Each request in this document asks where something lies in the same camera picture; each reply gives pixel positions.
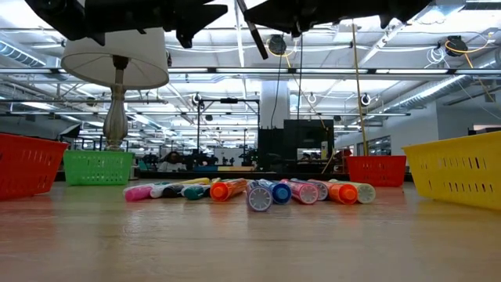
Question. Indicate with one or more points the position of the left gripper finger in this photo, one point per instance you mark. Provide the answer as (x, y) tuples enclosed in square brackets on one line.
[(195, 15), (186, 39)]

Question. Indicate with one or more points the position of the yellow slim pen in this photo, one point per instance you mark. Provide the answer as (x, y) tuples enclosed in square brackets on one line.
[(195, 181)]

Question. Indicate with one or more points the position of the black cap marker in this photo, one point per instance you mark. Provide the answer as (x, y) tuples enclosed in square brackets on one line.
[(170, 192)]

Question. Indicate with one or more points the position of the teal cap marker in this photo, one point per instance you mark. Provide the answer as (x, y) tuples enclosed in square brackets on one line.
[(194, 193)]

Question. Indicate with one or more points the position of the orange highlighter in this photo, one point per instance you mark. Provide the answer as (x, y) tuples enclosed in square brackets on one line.
[(344, 194), (221, 192)]

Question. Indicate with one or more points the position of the red plastic basket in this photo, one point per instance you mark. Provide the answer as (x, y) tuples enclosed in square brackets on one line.
[(27, 168), (375, 171)]

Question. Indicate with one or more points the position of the pink highlighter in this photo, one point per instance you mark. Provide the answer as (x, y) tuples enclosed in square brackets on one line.
[(307, 193)]

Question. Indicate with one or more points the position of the pink cap marker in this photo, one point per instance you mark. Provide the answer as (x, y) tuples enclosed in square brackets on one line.
[(137, 194)]

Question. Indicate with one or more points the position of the purple highlighter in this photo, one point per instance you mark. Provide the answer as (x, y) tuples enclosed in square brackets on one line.
[(259, 199)]

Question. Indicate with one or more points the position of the yellow highlighter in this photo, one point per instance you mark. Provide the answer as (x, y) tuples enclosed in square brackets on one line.
[(366, 192)]

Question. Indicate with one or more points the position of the yellow plastic basket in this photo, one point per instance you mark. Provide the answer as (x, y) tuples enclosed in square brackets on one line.
[(458, 172)]

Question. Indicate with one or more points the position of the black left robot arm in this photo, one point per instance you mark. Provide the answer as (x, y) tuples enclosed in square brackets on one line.
[(58, 15)]

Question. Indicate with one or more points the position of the white shade table lamp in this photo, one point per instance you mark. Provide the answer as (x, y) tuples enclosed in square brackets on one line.
[(148, 51)]

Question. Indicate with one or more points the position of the white building column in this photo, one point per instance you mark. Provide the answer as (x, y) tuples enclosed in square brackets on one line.
[(284, 102)]

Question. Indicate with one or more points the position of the black cabinet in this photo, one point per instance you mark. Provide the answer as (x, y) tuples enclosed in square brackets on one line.
[(305, 133)]

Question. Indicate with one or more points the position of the person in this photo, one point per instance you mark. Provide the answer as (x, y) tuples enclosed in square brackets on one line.
[(172, 164)]

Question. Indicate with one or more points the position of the green plastic basket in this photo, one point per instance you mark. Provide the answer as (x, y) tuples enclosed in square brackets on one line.
[(98, 168)]

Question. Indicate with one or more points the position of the black metal frame stand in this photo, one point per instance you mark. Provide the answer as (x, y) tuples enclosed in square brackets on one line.
[(229, 100)]

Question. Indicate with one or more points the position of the black table frame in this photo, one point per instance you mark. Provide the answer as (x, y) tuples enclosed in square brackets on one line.
[(235, 175)]

